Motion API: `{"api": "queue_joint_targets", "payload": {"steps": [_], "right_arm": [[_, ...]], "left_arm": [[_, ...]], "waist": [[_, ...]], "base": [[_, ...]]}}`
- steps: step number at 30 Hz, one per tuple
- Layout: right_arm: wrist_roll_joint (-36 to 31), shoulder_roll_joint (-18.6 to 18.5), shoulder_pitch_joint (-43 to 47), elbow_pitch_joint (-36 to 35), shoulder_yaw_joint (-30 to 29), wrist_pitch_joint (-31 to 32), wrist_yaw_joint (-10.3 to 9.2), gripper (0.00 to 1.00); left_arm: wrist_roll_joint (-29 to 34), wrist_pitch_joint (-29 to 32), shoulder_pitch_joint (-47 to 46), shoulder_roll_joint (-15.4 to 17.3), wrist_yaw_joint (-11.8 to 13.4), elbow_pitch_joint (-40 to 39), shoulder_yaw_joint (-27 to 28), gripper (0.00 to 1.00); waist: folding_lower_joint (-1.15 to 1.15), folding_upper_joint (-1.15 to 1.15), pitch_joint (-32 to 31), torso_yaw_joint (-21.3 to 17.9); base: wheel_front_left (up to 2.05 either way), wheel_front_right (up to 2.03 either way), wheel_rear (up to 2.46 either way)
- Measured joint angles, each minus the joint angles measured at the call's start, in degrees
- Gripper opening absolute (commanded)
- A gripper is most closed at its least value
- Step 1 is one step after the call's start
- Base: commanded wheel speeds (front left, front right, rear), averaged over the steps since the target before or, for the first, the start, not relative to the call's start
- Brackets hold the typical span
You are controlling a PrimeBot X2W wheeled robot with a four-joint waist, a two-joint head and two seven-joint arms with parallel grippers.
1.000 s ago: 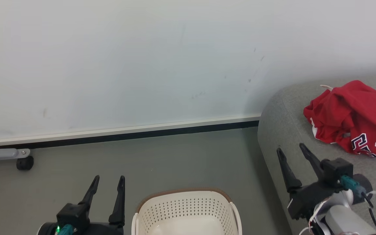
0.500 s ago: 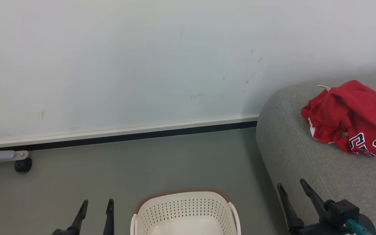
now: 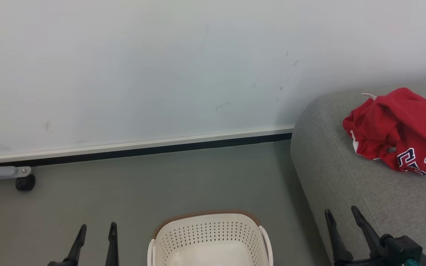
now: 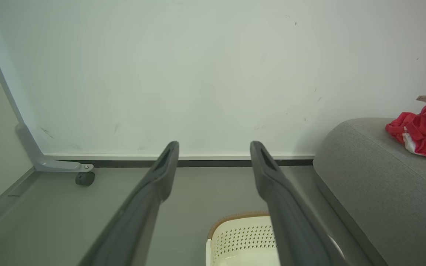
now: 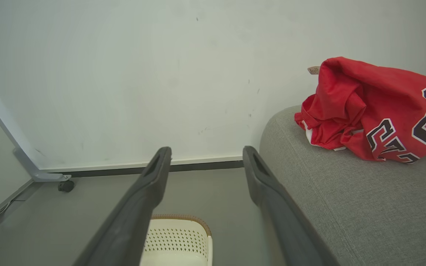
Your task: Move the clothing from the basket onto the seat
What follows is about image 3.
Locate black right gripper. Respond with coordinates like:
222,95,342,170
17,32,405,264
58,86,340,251
324,205,406,266

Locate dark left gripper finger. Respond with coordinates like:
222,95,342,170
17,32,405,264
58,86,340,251
105,222,119,266
47,224,87,266

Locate red jersey with navy letters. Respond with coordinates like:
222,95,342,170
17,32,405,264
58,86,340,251
374,87,426,175

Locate cream perforated plastic laundry basket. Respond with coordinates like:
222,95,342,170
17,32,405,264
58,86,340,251
147,210,274,266

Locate grey fabric sofa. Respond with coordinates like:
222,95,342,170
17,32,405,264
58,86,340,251
290,76,426,266

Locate black caster wheel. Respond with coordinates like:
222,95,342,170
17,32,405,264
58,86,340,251
15,174,36,191

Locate white and black baseboard strip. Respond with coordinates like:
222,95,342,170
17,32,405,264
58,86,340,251
0,126,295,167

